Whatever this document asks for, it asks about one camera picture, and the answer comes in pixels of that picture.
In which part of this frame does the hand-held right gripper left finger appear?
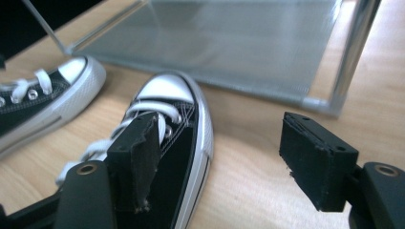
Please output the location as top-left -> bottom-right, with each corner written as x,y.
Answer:
106,112 -> 162,214

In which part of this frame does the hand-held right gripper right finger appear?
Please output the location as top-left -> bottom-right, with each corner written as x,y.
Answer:
279,111 -> 360,213

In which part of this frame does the black white canvas shoe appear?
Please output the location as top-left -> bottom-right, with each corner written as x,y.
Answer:
0,55 -> 107,160
55,70 -> 215,229

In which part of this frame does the metal mesh shoe rack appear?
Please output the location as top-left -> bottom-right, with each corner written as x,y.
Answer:
22,0 -> 383,117

